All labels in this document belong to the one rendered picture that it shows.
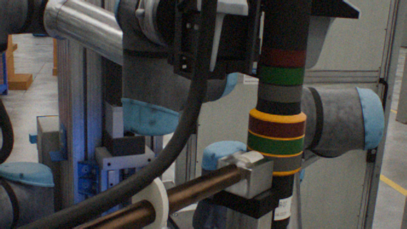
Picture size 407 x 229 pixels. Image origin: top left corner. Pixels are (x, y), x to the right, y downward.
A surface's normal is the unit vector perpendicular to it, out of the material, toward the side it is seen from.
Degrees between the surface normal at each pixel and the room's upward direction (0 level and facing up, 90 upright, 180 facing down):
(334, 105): 51
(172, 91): 90
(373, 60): 90
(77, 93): 90
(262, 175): 90
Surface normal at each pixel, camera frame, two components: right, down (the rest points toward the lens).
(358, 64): 0.27, 0.25
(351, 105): 0.16, -0.37
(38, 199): 0.83, 0.15
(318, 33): -0.72, 0.20
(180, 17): -0.90, 0.07
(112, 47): -0.55, 0.25
